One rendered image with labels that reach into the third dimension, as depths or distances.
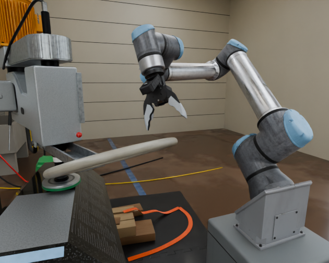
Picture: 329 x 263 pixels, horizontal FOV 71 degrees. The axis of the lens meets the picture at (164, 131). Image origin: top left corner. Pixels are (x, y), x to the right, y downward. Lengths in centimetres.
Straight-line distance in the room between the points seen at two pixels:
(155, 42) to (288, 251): 95
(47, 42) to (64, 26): 517
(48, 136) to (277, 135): 111
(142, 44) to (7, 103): 135
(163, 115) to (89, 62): 249
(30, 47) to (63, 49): 15
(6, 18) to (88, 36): 455
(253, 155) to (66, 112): 99
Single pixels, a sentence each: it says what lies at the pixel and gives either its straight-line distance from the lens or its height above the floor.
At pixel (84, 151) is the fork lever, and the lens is 128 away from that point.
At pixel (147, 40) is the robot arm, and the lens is 86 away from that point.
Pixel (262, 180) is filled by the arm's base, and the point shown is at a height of 111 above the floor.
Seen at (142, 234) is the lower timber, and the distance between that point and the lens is 241.
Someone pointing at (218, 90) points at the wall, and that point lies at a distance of 769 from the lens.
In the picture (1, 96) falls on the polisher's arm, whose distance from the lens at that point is 199.
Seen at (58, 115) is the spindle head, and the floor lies 133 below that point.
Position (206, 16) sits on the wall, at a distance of 763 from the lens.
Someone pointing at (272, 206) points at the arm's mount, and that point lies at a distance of 104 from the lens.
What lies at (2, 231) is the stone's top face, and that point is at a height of 87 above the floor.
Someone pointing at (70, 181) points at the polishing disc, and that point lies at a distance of 152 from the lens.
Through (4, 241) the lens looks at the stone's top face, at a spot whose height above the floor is 87.
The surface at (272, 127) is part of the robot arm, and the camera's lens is 104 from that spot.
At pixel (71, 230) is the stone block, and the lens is 119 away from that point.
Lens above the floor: 151
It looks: 12 degrees down
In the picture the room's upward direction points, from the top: straight up
